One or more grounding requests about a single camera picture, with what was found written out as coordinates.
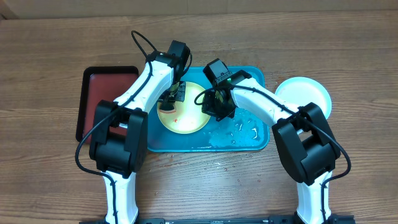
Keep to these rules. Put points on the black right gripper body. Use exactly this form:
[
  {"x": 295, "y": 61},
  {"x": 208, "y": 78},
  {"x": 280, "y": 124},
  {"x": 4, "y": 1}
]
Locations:
[{"x": 215, "y": 107}]

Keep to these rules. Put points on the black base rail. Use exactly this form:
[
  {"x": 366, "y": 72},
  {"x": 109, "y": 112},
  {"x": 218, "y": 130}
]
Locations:
[{"x": 274, "y": 219}]

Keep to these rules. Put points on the black red rectangular tray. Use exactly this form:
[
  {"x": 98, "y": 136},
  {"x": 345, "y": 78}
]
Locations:
[{"x": 101, "y": 83}]

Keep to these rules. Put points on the light blue plate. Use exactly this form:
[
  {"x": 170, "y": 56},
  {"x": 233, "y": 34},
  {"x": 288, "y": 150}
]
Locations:
[{"x": 303, "y": 90}]

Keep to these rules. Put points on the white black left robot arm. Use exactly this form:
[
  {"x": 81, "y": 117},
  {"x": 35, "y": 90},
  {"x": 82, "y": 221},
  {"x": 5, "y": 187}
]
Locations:
[{"x": 120, "y": 128}]

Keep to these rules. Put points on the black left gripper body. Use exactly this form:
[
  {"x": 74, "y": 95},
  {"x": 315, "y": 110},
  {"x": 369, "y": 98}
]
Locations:
[{"x": 175, "y": 93}]

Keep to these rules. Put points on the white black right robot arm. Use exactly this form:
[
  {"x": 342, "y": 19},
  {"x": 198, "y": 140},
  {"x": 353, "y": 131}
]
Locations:
[{"x": 297, "y": 114}]

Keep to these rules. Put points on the teal plastic tray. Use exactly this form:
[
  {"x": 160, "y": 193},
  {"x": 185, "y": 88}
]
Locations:
[{"x": 244, "y": 132}]

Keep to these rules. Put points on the yellow plate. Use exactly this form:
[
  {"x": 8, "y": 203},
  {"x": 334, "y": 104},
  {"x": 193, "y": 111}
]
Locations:
[{"x": 186, "y": 117}]

